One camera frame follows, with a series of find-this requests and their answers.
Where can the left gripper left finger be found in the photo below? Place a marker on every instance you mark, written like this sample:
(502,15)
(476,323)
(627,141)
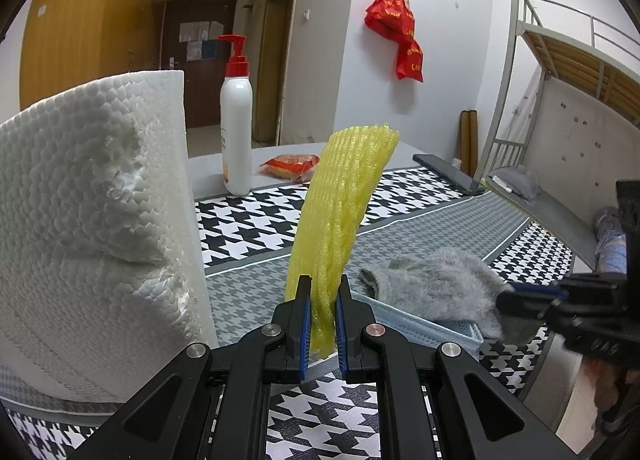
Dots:
(291,358)

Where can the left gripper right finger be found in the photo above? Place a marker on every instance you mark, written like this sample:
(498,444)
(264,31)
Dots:
(356,359)

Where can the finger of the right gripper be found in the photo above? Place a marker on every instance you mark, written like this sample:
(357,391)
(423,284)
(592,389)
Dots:
(520,316)
(534,292)

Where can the grey fuzzy cloth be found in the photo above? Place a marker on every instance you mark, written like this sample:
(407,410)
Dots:
(448,285)

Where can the yellow foam net sleeve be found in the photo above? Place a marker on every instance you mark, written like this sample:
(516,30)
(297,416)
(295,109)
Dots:
(348,171)

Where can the light blue plastic basket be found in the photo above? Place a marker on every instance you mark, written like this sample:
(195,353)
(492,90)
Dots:
(428,333)

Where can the houndstooth table cloth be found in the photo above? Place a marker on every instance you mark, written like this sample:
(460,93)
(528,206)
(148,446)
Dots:
(246,243)

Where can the black smartphone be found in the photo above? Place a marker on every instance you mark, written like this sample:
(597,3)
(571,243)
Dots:
(456,178)

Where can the red snack packet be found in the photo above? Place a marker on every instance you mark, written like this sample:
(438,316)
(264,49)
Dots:
(293,168)

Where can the white pump lotion bottle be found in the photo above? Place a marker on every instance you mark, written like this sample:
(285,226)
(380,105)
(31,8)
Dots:
(236,108)

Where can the metal bunk bed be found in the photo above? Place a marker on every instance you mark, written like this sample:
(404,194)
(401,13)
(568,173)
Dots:
(565,128)

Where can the wooden side door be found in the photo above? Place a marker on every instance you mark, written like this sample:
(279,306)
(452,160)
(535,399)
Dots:
(272,67)

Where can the red hanging bag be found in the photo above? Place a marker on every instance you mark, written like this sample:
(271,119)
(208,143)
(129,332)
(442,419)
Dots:
(394,21)

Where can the dark brown entrance door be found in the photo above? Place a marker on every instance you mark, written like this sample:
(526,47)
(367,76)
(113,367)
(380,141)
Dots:
(190,44)

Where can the wooden wardrobe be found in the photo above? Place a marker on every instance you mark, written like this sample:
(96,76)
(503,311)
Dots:
(70,42)

